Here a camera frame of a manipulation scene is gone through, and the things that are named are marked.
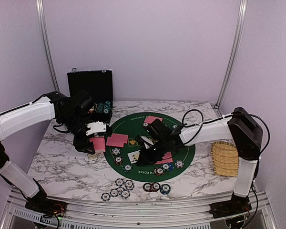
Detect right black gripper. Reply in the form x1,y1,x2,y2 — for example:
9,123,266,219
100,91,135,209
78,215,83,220
136,138,169,166

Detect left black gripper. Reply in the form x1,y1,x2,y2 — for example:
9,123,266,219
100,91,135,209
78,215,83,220
60,112,95,154

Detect red playing card deck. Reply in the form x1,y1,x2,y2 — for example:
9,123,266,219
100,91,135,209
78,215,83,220
90,137,106,154

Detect blue small blind button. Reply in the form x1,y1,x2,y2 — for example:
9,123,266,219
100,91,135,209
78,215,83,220
167,163,174,171

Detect brown chip stack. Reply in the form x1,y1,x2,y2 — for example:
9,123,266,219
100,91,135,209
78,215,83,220
151,182,161,192

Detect blue chips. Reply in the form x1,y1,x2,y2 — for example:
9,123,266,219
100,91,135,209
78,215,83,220
111,147,121,156
175,160,184,168

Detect teal chip stack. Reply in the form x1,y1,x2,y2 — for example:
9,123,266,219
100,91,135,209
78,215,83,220
160,184,171,195

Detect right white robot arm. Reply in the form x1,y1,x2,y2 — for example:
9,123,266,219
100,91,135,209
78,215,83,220
136,107,269,214

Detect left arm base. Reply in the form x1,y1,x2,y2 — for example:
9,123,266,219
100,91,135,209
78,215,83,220
25,198,67,217

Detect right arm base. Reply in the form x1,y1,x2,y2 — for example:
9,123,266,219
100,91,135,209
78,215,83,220
209,200,252,219

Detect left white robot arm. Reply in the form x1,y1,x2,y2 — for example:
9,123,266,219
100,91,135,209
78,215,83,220
0,91,94,212

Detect gold blue card box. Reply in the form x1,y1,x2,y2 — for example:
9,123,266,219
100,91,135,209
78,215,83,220
87,153,103,161

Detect round green poker mat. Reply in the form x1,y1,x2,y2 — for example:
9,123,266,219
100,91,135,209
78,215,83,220
104,112,195,183

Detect toppled brown hundred chip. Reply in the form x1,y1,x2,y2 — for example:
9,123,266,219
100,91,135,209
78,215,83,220
143,183,152,192

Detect scattered blue ten chip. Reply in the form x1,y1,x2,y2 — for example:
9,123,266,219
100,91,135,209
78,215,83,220
110,188,119,197
115,178,124,187
121,190,130,198
117,187,124,193
101,192,111,201

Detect green chip row in case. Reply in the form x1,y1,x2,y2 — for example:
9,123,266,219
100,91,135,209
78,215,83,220
96,102,104,114

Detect teal chip row in case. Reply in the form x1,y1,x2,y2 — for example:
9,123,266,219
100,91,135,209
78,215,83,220
103,101,111,114

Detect black poker chip case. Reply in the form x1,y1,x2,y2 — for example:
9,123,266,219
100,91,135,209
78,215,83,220
67,70,113,116

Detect woven bamboo mat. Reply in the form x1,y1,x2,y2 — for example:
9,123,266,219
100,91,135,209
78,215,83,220
211,141,239,177

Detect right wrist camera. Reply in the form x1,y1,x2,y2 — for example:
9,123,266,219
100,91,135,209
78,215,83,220
136,135,154,149

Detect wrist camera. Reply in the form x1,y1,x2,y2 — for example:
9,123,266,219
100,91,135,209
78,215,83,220
136,135,154,149
86,121,112,136

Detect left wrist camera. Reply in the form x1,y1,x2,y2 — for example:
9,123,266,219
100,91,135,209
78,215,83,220
86,121,112,136

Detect front aluminium rail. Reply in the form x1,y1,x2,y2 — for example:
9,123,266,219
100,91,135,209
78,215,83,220
0,188,277,229

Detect left aluminium frame post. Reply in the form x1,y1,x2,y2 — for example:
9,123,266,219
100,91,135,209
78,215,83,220
36,0,60,92

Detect aluminium frame post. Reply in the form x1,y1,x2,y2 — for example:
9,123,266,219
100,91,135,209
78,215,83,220
36,0,60,92
215,0,248,110

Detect right aluminium frame post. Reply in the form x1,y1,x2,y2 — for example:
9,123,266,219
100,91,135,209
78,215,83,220
215,0,248,110

